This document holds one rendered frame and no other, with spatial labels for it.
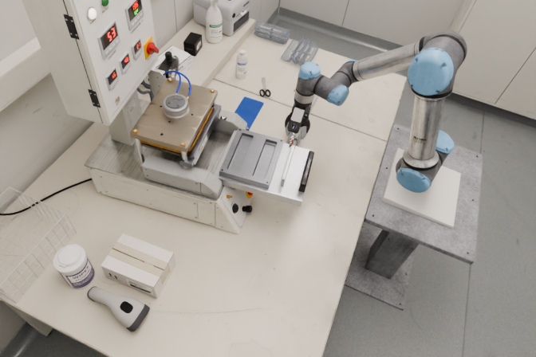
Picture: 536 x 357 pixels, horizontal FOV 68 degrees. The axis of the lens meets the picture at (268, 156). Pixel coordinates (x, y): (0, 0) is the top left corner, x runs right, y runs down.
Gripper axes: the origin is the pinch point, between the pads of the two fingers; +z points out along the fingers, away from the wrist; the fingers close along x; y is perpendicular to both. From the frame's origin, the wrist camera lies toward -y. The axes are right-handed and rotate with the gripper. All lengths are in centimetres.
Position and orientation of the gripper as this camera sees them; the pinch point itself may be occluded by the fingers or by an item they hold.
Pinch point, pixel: (294, 136)
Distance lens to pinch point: 169.7
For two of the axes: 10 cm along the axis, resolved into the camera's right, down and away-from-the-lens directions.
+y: 2.6, -7.3, 6.3
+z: -1.0, 6.3, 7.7
